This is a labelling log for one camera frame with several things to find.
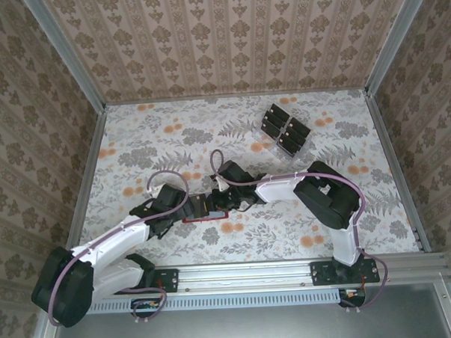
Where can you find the red card holder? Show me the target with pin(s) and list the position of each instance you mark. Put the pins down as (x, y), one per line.
(216, 215)

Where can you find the aluminium corner post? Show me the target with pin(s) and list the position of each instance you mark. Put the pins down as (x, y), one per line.
(69, 56)
(395, 38)

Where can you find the black credit card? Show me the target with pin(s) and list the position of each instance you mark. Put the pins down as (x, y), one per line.
(296, 135)
(280, 110)
(270, 131)
(275, 120)
(290, 147)
(300, 124)
(199, 205)

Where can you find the floral table cover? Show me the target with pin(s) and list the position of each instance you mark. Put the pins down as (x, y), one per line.
(251, 246)

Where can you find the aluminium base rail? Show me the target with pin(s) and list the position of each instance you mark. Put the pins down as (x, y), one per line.
(245, 274)

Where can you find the grey metal panel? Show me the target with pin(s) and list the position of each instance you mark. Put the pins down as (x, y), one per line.
(255, 328)

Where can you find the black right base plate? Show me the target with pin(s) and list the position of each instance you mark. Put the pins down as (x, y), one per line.
(323, 273)

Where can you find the clear acrylic card stand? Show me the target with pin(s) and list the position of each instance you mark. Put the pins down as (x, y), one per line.
(262, 145)

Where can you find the small black connector board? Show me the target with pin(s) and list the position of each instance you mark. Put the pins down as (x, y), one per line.
(352, 295)
(145, 305)

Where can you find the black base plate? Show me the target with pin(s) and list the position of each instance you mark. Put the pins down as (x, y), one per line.
(323, 273)
(166, 280)

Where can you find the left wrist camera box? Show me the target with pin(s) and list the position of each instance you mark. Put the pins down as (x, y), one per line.
(170, 197)

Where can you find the aluminium side rail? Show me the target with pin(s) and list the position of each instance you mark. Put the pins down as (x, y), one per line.
(391, 150)
(90, 163)

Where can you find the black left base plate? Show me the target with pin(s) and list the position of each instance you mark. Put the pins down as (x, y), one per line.
(166, 280)

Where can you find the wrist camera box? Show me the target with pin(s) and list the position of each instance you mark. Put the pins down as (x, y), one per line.
(170, 197)
(235, 172)

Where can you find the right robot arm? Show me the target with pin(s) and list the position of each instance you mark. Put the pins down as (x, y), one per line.
(279, 189)

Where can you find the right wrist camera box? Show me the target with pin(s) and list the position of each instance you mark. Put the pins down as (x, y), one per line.
(235, 172)

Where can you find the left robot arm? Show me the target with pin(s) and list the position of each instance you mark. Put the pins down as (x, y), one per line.
(112, 237)

